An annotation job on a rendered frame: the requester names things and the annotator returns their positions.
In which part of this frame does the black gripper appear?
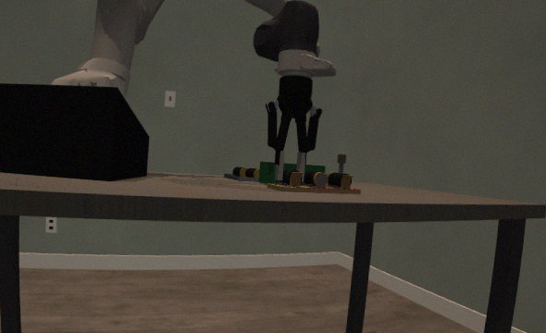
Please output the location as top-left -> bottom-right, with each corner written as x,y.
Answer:
266,75 -> 322,181

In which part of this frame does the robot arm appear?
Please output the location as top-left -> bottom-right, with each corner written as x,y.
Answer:
51,0 -> 337,99

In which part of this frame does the green open-top box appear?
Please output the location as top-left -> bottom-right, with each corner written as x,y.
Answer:
259,162 -> 325,185

